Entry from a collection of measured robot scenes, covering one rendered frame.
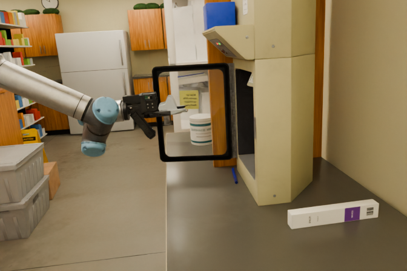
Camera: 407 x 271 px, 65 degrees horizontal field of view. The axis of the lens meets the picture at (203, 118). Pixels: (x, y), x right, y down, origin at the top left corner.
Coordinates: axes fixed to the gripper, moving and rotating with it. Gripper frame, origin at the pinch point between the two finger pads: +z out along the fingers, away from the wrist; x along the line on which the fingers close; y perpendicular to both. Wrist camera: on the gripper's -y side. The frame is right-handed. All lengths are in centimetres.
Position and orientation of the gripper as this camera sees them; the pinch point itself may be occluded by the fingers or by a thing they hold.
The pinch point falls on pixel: (181, 110)
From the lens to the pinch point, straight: 112.7
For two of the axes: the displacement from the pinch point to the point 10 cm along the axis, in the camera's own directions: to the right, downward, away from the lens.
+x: -1.0, -2.0, 9.7
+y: -0.9, -9.7, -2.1
